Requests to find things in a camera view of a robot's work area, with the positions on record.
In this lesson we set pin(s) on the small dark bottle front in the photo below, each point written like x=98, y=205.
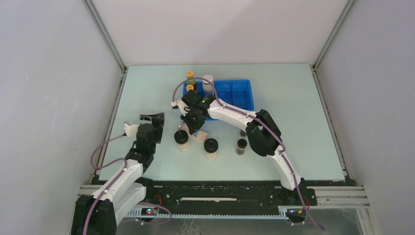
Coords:
x=241, y=146

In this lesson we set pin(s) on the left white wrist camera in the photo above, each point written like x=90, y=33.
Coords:
x=130, y=129

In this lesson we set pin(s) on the red sauce bottle green label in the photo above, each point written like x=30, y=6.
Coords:
x=190, y=78

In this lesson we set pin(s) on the red sauce bottle yellow cap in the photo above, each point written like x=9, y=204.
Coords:
x=191, y=87

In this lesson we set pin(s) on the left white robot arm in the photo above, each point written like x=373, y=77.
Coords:
x=101, y=212

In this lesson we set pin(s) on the silver lid jar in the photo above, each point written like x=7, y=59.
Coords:
x=207, y=84
x=199, y=136

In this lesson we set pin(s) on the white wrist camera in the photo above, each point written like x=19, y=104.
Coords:
x=179, y=104
x=130, y=129

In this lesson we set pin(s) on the black lid jar front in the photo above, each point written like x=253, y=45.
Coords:
x=211, y=149

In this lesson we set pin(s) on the blue plastic bin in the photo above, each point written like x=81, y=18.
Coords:
x=236, y=92

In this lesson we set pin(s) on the white slotted cable duct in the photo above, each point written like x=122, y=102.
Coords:
x=142, y=212

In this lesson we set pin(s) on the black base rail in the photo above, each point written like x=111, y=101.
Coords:
x=234, y=197

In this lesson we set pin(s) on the black lid jar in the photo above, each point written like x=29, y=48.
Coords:
x=181, y=138
x=211, y=149

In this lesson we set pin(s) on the silver lid jar front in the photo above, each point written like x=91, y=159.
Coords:
x=199, y=136

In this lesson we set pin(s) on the black lid jar left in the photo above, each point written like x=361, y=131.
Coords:
x=181, y=138

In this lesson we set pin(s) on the small dark bottle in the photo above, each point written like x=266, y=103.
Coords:
x=243, y=134
x=241, y=146

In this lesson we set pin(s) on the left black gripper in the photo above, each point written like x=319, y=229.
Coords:
x=157, y=121

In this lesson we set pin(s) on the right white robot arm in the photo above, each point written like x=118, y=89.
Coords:
x=263, y=134

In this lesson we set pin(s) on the small dark bottle rear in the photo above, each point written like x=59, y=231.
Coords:
x=243, y=134

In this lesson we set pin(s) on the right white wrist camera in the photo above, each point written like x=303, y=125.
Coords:
x=179, y=104

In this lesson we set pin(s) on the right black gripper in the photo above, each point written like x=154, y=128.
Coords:
x=193, y=126

